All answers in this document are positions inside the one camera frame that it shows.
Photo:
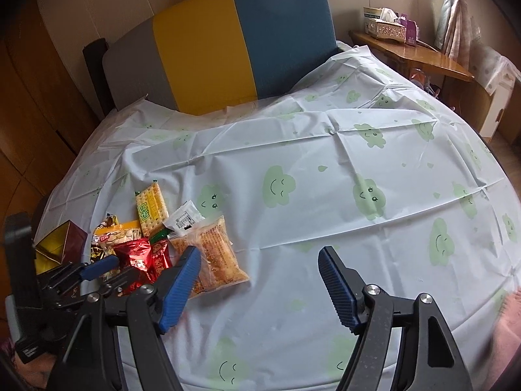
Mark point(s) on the maroon and gold gift box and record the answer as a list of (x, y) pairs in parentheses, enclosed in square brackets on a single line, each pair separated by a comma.
[(75, 238)]

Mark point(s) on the white snack packet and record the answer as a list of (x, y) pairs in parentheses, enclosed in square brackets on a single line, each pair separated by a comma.
[(185, 218)]

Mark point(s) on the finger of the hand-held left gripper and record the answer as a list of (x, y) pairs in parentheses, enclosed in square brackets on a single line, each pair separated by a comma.
[(122, 279), (99, 267)]

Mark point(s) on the small brown candy packet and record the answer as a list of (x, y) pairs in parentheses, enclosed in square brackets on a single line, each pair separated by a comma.
[(110, 220)]

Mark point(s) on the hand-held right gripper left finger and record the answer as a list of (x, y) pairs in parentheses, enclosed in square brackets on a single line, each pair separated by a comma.
[(181, 289)]

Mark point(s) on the pale floral curtain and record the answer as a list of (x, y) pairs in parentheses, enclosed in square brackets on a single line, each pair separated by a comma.
[(452, 24)]

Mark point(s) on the green yellow cracker packet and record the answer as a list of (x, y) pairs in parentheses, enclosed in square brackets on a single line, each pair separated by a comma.
[(150, 207)]

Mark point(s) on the clear orange biscuit packet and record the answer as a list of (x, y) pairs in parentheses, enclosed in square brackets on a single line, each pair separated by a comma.
[(219, 256)]

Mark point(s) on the yellow nut packet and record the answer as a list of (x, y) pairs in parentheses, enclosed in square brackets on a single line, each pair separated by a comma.
[(118, 236)]

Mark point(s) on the purple carton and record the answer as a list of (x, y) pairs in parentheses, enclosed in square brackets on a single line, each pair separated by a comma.
[(411, 30)]

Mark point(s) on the patterned tissue box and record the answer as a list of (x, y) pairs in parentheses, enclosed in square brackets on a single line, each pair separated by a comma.
[(386, 30)]

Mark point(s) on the crinkled red foil packet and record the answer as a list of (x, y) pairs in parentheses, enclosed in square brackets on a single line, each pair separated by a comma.
[(134, 252)]

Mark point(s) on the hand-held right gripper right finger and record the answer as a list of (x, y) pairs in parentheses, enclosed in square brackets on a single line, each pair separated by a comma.
[(338, 289)]

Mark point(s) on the red bag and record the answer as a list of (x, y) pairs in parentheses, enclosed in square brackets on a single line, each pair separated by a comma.
[(419, 77)]

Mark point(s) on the pink blanket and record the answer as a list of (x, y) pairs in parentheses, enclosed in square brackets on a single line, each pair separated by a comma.
[(24, 374), (508, 342)]

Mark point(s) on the white dotted cardboard box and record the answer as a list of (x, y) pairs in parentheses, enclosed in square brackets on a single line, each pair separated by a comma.
[(494, 85)]

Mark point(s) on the dark patterned candy packet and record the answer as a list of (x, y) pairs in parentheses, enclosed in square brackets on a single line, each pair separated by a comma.
[(97, 251)]

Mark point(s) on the wooden bedside table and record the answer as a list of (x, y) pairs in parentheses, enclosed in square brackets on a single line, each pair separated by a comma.
[(427, 57)]

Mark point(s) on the red gold patterned snack packet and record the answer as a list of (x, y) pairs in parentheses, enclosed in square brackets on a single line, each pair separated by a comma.
[(160, 258)]

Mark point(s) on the grey yellow blue headboard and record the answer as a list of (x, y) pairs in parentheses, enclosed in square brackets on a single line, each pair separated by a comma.
[(203, 49)]

